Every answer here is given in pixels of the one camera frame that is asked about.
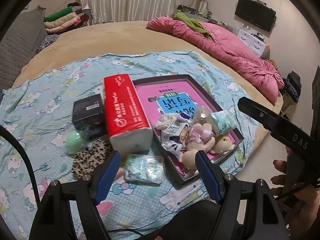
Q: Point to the green sponge puff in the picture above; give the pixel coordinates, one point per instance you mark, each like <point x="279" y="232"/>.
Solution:
<point x="75" y="142"/>

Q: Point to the blue white snack packet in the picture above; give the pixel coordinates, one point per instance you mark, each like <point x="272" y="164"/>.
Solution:
<point x="173" y="139"/>

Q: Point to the leopard print scrunchie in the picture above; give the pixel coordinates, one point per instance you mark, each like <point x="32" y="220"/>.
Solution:
<point x="86" y="161"/>

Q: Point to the dark patterned pillow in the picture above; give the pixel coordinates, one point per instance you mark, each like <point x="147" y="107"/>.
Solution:
<point x="48" y="40"/>

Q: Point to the brown plush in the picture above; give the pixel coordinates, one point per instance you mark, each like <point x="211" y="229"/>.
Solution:
<point x="201" y="115"/>

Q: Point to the pink quilt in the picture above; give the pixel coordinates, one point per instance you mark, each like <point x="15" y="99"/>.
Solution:
<point x="230" y="50"/>

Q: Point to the tan bed cover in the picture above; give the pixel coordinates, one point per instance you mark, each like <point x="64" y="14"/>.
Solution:
<point x="123" y="38"/>

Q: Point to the green cloth on quilt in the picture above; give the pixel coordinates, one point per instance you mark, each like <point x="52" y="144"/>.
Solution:
<point x="192" y="24"/>

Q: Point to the red tissue pack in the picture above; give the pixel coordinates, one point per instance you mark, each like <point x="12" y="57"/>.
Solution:
<point x="127" y="125"/>

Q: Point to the black small box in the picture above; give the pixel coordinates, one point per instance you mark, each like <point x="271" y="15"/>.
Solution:
<point x="88" y="117"/>

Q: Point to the dark purple shallow box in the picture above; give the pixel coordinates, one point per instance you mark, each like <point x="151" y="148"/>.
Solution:
<point x="185" y="118"/>

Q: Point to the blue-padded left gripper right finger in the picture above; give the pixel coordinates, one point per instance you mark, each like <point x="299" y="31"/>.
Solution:
<point x="211" y="175"/>

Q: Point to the dark clothes pile on chair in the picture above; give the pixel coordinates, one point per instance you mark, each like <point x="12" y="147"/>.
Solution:
<point x="293" y="86"/>

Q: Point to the green floral tissue packet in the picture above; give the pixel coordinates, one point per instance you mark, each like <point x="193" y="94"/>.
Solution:
<point x="148" y="169"/>
<point x="222" y="121"/>

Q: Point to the pink plush doll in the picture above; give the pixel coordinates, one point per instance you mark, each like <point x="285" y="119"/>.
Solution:
<point x="200" y="138"/>

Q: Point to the white floral fabric scrunchie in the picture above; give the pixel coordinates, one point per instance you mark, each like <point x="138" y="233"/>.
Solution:
<point x="168" y="119"/>

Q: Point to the beige plush toy purple ribbon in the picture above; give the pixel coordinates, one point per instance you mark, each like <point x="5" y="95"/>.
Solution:
<point x="222" y="145"/>

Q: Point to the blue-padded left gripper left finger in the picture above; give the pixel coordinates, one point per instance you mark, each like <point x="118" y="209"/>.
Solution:
<point x="103" y="177"/>

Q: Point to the black wall television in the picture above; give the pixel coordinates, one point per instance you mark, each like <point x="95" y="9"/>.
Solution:
<point x="256" y="13"/>

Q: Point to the electronics on far desk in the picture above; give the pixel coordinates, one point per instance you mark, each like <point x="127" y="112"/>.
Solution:
<point x="199" y="9"/>

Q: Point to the person's right hand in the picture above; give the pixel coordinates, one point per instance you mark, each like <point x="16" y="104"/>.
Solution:
<point x="303" y="219"/>

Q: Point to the light blue cartoon bedsheet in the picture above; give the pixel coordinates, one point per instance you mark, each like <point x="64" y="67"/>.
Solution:
<point x="39" y="115"/>

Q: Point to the grey quilted headboard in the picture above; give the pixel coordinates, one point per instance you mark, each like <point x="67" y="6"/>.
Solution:
<point x="20" y="43"/>

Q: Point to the white drawer cabinet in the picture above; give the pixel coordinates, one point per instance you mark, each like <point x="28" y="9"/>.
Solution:
<point x="257" y="46"/>

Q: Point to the stack of folded clothes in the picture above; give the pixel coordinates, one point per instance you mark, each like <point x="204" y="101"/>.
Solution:
<point x="74" y="16"/>

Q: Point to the pink children's book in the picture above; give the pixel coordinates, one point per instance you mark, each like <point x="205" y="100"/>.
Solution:
<point x="159" y="95"/>

